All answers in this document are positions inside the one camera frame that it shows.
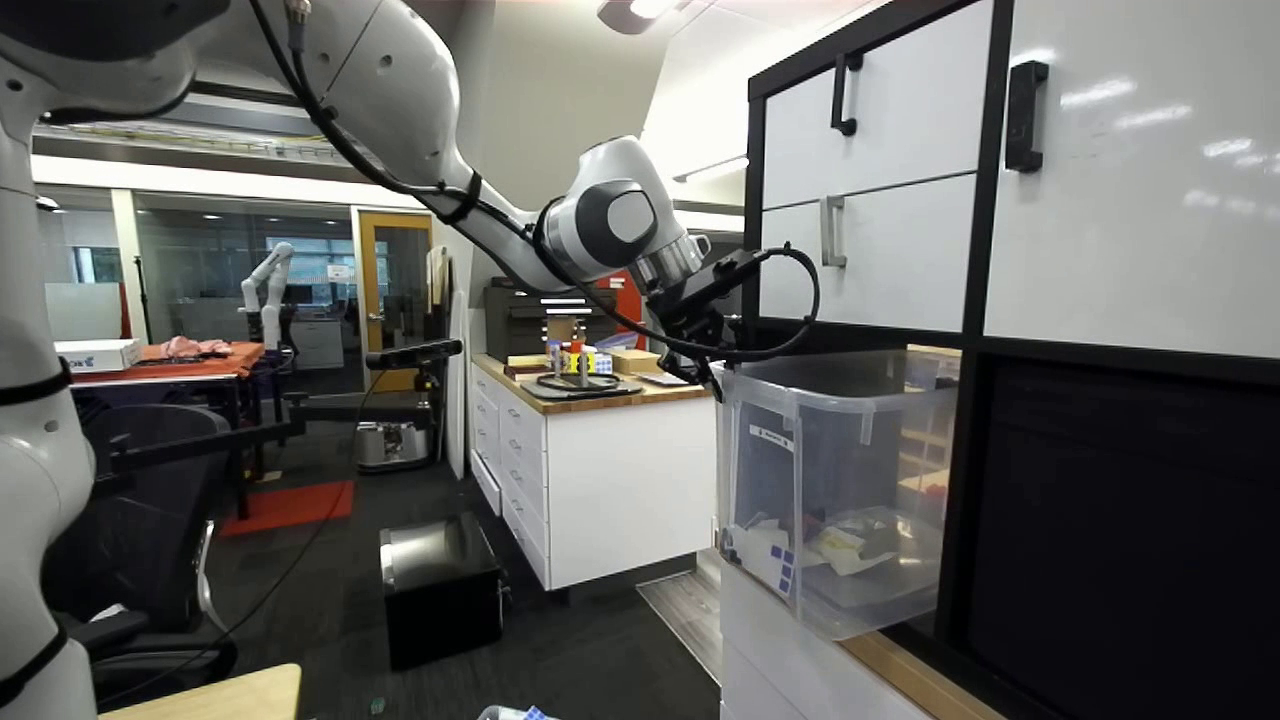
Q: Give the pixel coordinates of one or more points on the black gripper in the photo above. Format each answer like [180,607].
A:
[701,324]

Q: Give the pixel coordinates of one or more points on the clear plastic storage container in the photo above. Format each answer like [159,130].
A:
[841,493]

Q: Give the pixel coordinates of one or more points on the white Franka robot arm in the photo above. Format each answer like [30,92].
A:
[384,67]

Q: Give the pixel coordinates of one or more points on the small white robot arm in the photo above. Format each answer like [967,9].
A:
[269,287]

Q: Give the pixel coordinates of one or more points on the red object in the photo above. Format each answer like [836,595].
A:
[620,289]

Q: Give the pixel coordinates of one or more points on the small colourful bottles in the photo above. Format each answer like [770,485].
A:
[574,363]

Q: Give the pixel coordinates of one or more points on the round black tray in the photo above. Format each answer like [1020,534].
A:
[574,388]

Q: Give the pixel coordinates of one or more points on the white drawer cabinet wood top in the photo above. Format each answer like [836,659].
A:
[624,493]

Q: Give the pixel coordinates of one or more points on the black printer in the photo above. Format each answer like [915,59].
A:
[524,314]

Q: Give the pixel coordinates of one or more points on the white shelf cabinet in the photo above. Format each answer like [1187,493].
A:
[992,265]

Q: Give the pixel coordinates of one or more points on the low white base cabinet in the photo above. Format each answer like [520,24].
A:
[781,666]

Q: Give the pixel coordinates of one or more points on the white floor device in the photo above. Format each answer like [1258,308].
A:
[389,442]

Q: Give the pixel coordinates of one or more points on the black box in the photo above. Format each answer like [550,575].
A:
[442,602]

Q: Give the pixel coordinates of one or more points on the ceiling light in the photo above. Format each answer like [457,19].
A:
[638,9]

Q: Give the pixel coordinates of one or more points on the blue white packet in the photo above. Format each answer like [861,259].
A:
[515,713]

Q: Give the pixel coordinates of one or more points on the red floor mat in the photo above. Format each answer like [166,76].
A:
[286,509]

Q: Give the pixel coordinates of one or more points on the white cabinet door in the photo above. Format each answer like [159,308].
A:
[1145,213]

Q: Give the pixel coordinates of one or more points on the red covered table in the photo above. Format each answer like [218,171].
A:
[203,363]

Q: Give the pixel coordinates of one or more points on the light wooden table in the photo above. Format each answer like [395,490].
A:
[226,698]

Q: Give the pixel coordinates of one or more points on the black office chair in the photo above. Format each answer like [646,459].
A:
[145,534]

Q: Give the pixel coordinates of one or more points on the white flat box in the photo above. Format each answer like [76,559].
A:
[90,355]

